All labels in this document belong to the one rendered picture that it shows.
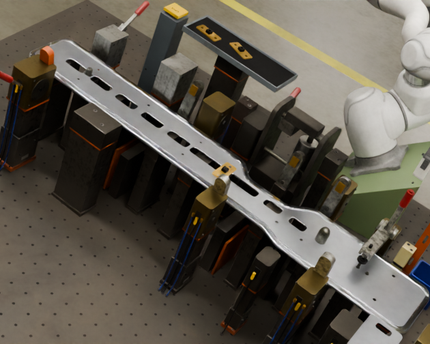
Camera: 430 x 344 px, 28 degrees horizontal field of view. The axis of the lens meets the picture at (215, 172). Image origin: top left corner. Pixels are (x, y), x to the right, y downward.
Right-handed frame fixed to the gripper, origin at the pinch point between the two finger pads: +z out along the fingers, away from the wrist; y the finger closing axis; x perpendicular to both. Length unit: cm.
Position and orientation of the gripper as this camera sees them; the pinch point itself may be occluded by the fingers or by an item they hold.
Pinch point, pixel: (428, 164)
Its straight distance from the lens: 232.3
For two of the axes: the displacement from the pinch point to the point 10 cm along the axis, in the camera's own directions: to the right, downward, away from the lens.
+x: 7.8, 5.6, -2.8
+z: -3.1, 7.3, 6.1
